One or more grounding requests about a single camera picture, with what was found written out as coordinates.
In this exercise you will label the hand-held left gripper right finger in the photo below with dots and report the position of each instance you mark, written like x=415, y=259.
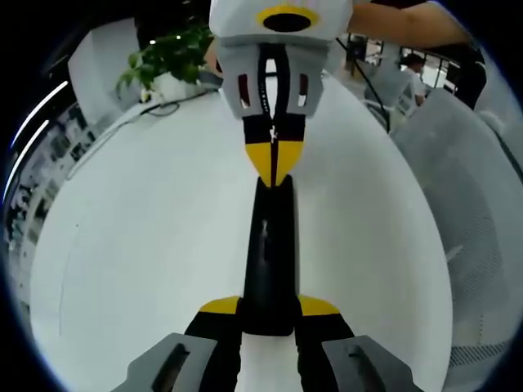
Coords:
x=347, y=363

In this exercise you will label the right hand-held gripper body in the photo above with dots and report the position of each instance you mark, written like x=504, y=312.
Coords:
x=237, y=20

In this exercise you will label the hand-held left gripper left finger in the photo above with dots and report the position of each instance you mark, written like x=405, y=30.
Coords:
x=180, y=363

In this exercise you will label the black remote control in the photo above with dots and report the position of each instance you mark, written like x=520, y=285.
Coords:
x=274, y=265

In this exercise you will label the potted green plant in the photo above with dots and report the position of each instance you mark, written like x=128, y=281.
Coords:
x=171, y=57

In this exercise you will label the white square pillar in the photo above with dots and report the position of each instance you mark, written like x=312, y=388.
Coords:
x=98, y=61

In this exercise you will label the grey mesh office chair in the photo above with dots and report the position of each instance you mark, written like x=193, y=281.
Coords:
x=461, y=196

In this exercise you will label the white office desk row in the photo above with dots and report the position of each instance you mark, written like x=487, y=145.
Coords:
x=57, y=163

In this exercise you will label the ceiling light strip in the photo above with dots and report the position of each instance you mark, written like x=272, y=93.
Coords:
x=24, y=161
x=38, y=114

